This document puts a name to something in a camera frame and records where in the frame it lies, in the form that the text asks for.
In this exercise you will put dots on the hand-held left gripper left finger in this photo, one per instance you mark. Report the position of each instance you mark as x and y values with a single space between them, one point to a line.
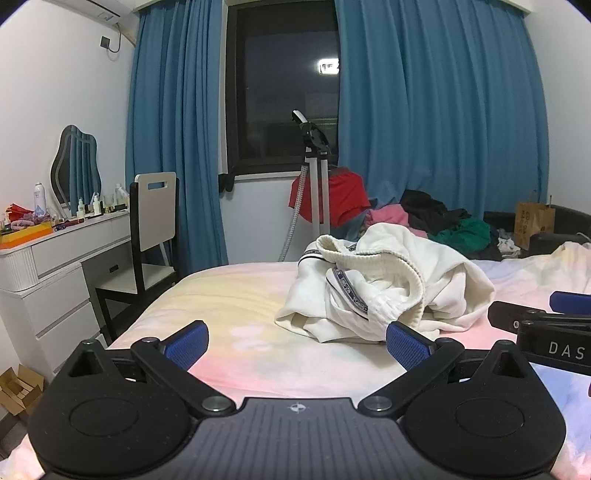
187 344

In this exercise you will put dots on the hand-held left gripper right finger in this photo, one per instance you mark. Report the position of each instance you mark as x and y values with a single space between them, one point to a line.
407 346

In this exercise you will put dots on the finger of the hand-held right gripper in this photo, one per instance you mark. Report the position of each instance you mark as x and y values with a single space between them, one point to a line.
572 303
508 316

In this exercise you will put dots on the white zip jacket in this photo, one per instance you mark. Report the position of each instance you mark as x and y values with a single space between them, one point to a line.
397 267

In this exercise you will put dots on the bed with pastel sheet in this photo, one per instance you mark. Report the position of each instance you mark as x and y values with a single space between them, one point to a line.
231 300

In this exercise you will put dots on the white patterned cloth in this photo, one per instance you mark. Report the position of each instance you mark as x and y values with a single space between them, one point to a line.
508 244

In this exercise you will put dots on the black padded bench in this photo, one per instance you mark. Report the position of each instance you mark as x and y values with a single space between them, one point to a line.
570 221

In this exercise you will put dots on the brown paper bag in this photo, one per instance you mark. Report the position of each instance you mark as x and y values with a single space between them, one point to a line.
533 224

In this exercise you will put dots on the green cloth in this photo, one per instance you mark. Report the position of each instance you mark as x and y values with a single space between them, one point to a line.
466 233

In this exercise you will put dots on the white and black chair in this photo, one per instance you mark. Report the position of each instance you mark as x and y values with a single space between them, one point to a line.
154 217

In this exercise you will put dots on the black cloth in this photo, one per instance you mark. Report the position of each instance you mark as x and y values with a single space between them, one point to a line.
429 210

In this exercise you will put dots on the white vanity desk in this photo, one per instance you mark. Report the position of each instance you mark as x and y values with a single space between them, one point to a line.
60 258

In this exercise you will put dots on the red cloth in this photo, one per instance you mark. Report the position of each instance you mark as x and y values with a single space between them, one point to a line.
348 194

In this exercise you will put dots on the row of cosmetic bottles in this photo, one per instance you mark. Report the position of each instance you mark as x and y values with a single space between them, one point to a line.
94 207

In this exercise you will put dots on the cardboard box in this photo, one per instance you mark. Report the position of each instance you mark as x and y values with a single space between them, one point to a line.
21 390

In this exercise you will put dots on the white tripod stand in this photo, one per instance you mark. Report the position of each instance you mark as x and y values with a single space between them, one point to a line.
318 184

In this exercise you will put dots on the orange tray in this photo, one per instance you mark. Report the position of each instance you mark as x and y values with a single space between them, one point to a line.
25 234

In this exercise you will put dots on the blue curtain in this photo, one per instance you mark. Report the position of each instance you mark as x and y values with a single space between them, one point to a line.
438 115
175 138

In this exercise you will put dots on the white spray can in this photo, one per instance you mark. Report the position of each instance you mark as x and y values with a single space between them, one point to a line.
39 198

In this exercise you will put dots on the wavy-edged vanity mirror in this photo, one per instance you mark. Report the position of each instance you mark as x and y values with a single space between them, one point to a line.
76 166

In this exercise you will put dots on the dark window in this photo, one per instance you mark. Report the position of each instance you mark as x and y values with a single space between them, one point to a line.
277 92

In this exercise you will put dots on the white air conditioner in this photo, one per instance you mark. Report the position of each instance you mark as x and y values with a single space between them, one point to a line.
108 9

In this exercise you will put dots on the black wall outlet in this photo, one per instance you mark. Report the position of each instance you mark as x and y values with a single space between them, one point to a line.
105 42

